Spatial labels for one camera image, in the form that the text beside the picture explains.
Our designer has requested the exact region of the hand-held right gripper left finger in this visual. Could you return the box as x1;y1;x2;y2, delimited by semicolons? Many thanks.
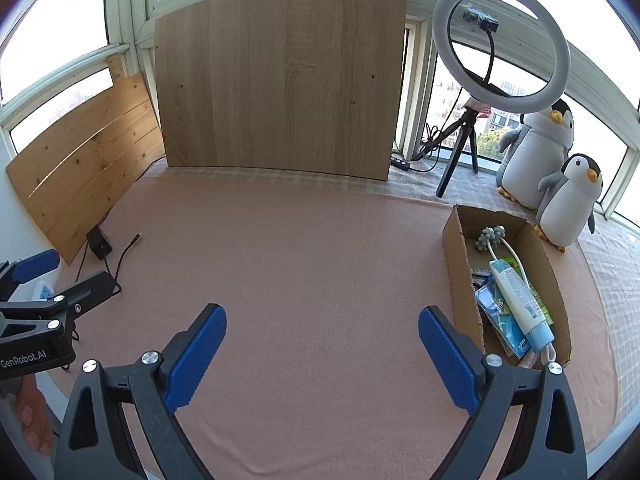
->
54;303;227;480

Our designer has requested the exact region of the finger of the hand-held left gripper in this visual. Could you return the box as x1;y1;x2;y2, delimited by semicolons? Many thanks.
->
0;249;61;302
49;270;114;319

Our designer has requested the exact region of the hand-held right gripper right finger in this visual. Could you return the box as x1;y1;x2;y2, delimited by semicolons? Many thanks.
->
418;305;588;480

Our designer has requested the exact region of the blue packet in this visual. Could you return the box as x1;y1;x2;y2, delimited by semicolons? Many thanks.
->
492;310;532;357
474;280;503;313

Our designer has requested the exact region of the cardboard box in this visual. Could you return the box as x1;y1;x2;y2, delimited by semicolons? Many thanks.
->
442;204;572;371

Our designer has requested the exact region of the white and blue lotion tube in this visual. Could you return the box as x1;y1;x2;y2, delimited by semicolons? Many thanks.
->
488;258;556;354

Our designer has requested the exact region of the green tube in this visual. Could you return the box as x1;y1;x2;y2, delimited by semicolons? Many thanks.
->
500;255;553;326

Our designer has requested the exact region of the white face roller massager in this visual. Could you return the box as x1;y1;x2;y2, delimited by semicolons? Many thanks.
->
475;226;558;363

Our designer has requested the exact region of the person's left hand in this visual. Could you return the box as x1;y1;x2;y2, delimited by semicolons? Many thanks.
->
14;382;55;457

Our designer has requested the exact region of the black power adapter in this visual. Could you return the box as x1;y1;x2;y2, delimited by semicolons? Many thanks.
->
86;226;113;261

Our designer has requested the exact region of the pine plank panel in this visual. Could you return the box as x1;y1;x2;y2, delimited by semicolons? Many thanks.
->
6;55;167;265

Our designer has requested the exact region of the plaid bed sheet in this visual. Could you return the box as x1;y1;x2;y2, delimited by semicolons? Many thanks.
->
142;162;640;431

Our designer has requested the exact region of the small penguin plush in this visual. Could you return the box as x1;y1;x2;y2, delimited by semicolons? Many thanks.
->
534;153;603;253

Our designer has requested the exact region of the black tripod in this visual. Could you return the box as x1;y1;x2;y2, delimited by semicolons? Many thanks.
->
420;105;491;199

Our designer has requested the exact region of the large penguin plush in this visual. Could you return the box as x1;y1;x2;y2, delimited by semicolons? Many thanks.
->
496;99;575;209

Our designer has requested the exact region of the large light wooden board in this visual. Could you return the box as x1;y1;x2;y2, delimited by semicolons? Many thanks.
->
154;0;407;182

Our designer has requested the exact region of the black cable with barrel plug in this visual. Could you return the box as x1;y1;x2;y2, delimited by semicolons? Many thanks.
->
62;232;142;373

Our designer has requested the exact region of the black ring light cable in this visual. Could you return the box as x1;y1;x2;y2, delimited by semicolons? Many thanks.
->
390;122;453;173

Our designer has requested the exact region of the white window frame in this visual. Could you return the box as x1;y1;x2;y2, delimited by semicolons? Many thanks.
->
0;0;640;226

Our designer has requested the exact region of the white ring light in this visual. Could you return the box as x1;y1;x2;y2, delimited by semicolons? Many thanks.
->
432;0;571;114

